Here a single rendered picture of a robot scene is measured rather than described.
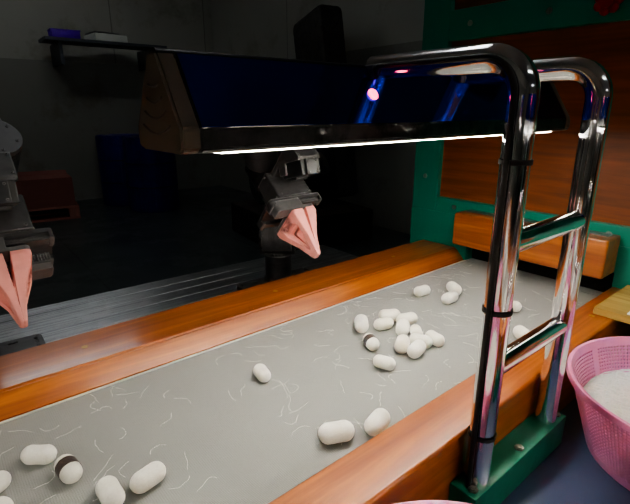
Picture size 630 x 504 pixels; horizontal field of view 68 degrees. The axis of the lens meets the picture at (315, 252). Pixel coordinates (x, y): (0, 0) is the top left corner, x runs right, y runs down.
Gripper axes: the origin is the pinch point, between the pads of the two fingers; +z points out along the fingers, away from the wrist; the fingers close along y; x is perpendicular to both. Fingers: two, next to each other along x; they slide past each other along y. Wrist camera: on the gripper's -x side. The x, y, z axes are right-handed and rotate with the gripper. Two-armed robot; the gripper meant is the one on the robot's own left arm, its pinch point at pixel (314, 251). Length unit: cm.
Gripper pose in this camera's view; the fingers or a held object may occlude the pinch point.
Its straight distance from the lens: 74.1
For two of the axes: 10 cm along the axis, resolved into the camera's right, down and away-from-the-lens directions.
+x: -4.2, 5.8, 7.0
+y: 7.6, -1.9, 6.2
